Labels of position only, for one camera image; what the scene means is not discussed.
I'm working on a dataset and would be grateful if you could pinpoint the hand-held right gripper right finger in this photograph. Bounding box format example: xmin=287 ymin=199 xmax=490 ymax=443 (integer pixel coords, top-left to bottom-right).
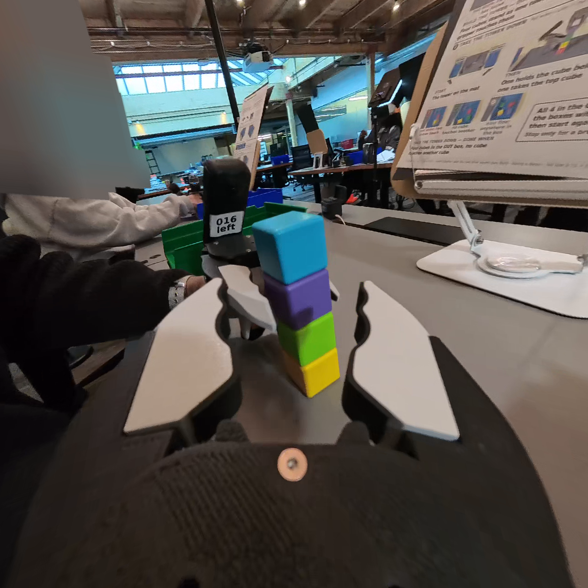
xmin=341 ymin=280 xmax=460 ymax=450

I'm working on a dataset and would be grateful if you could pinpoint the white ceiling projector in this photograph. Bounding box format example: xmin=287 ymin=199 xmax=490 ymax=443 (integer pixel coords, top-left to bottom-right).
xmin=241 ymin=41 xmax=275 ymax=73

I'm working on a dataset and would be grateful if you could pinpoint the purple cube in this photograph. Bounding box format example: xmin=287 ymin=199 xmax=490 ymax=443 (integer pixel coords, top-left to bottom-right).
xmin=263 ymin=269 xmax=332 ymax=330

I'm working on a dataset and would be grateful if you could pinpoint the black office chair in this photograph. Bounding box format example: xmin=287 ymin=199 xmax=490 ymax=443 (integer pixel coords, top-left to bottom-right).
xmin=292 ymin=144 xmax=313 ymax=191

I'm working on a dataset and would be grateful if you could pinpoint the dark desk cable flap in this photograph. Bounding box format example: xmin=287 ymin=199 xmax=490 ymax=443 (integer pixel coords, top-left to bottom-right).
xmin=365 ymin=217 xmax=465 ymax=246

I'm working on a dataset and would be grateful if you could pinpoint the black pillar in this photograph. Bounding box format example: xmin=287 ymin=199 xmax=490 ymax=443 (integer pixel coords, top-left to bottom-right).
xmin=204 ymin=0 xmax=242 ymax=122

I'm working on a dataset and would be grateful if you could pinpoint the person's black clothing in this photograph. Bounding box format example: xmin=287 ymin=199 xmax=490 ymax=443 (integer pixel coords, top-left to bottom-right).
xmin=0 ymin=349 xmax=88 ymax=588

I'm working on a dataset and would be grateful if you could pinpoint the blue cube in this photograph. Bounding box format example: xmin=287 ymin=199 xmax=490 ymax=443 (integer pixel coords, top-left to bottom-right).
xmin=252 ymin=211 xmax=328 ymax=285

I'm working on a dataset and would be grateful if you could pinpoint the wooden table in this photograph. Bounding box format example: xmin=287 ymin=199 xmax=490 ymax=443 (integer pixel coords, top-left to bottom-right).
xmin=289 ymin=161 xmax=396 ymax=207

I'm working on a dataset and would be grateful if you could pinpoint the green plastic bin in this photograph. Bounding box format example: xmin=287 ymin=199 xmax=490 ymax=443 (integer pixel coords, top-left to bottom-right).
xmin=162 ymin=201 xmax=308 ymax=276

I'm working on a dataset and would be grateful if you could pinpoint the black electronic device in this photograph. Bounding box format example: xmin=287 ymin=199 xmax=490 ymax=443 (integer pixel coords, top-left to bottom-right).
xmin=321 ymin=185 xmax=347 ymax=220

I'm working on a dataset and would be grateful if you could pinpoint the silver wristwatch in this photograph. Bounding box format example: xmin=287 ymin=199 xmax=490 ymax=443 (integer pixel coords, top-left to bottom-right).
xmin=168 ymin=276 xmax=194 ymax=309

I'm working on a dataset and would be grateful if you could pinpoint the lime green cube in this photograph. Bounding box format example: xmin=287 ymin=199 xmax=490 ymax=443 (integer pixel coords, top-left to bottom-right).
xmin=277 ymin=312 xmax=336 ymax=367

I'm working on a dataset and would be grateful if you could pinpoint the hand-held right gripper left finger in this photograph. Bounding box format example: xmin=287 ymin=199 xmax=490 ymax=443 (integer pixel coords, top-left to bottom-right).
xmin=123 ymin=277 xmax=243 ymax=448

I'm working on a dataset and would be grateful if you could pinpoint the yellow cube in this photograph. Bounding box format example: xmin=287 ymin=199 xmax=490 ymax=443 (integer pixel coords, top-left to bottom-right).
xmin=281 ymin=348 xmax=341 ymax=398

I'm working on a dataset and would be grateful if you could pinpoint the person's left forearm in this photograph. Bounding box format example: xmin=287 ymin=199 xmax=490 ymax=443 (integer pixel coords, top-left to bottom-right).
xmin=0 ymin=234 xmax=189 ymax=350

